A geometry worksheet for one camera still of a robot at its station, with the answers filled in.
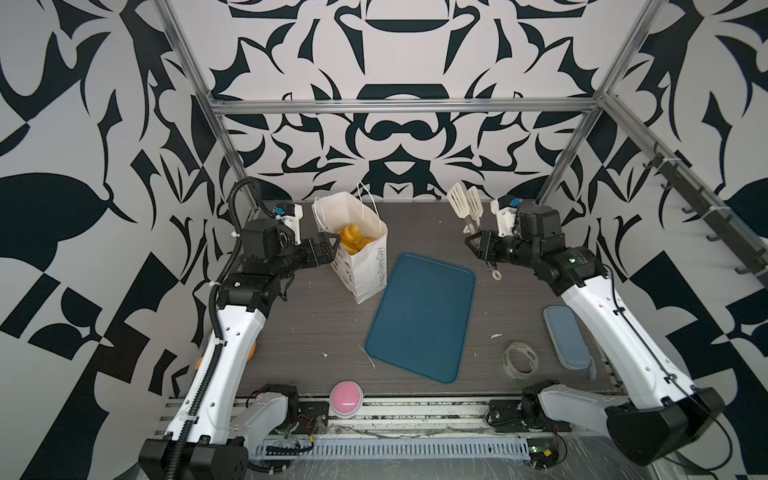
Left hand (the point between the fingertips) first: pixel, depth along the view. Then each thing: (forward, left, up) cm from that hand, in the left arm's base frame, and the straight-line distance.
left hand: (324, 234), depth 71 cm
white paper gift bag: (-3, -8, -7) cm, 11 cm away
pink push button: (-29, -4, -30) cm, 42 cm away
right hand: (-1, -35, -1) cm, 35 cm away
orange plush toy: (-19, +22, -28) cm, 40 cm away
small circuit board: (-42, -50, -32) cm, 72 cm away
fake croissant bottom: (+11, -5, -16) cm, 20 cm away
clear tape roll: (-23, -46, -28) cm, 59 cm away
